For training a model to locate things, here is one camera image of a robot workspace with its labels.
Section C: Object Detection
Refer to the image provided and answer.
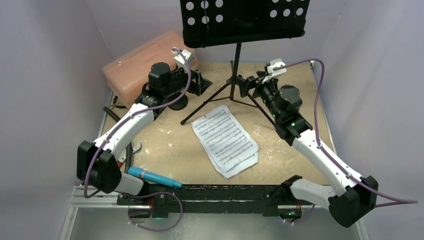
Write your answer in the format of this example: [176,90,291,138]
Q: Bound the sheet music page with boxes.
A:
[211,152,259,179]
[191,105,259,172]

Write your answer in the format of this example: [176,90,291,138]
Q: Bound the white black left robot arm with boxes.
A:
[76,62,212,205]

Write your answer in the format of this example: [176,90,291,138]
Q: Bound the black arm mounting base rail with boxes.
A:
[117,184,311,221]

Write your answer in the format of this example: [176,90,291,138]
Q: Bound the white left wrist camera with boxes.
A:
[171,47,195,73]

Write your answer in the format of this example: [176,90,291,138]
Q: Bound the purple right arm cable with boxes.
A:
[273,58,419,226]

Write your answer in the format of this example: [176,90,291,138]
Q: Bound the red handled pliers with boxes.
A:
[117,141,142,168]

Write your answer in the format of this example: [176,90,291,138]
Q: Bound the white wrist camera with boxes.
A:
[262,58,287,83]
[171,47,195,73]

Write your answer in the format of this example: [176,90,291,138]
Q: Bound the black microphone desk stand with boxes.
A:
[168,92,189,111]

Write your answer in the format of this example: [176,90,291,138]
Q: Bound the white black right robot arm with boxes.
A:
[238,76,379,228]

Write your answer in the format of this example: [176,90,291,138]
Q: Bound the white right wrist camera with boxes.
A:
[262,58,287,83]

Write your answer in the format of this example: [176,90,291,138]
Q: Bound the black rubber hose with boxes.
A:
[102,106,134,174]

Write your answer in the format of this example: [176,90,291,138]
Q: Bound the black folding music stand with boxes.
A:
[179,0,310,125]

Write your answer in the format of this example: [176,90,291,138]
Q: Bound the pink translucent plastic case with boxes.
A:
[102,31,196,107]

